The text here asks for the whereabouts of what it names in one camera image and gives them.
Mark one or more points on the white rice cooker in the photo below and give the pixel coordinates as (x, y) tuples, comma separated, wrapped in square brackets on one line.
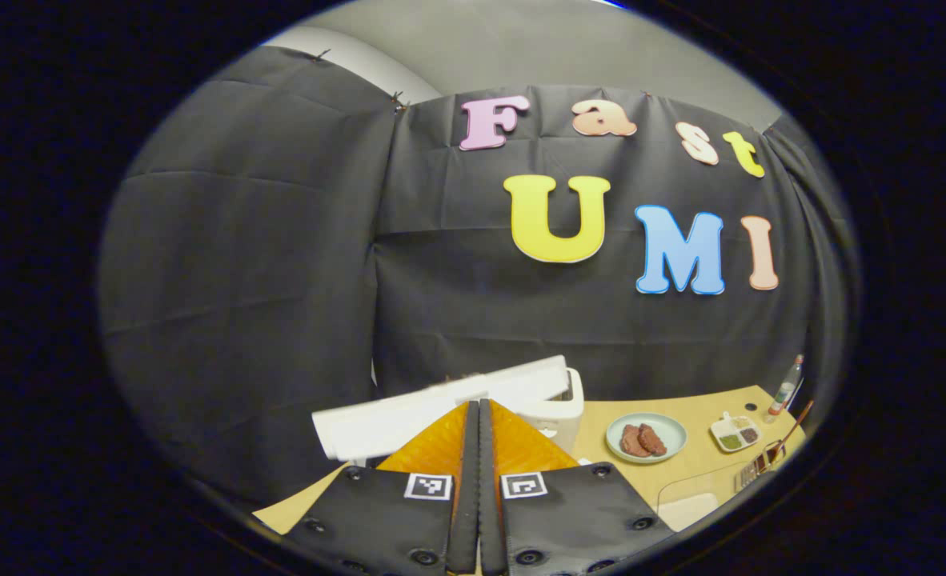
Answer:
[(393, 420)]

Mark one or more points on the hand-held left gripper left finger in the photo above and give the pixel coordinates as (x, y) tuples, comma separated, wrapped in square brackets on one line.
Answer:
[(465, 496)]

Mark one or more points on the white rice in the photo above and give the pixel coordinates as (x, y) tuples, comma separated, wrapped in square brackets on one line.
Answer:
[(687, 512)]

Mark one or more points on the pale green plate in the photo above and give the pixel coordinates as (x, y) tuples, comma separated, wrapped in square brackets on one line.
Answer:
[(673, 432)]

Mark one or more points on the white toaster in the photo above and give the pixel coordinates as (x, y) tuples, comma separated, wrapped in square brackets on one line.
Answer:
[(561, 420)]

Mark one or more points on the white divided bean dish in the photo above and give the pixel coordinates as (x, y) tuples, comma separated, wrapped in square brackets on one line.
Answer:
[(735, 432)]

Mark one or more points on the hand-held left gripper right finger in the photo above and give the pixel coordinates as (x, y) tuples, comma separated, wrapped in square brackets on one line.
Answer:
[(489, 496)]

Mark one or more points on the clear plastic water bottle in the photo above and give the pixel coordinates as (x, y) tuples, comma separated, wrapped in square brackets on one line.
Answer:
[(785, 390)]

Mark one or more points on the black backdrop cloth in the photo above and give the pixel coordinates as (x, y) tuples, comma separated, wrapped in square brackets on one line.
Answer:
[(281, 240)]

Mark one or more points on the dark wooden spoon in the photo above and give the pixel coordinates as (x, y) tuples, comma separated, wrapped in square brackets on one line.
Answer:
[(793, 428)]

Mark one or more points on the red meat piece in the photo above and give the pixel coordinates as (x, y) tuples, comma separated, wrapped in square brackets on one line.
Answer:
[(653, 438), (631, 442)]

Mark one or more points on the clear glass container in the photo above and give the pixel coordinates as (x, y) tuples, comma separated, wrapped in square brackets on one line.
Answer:
[(697, 484)]

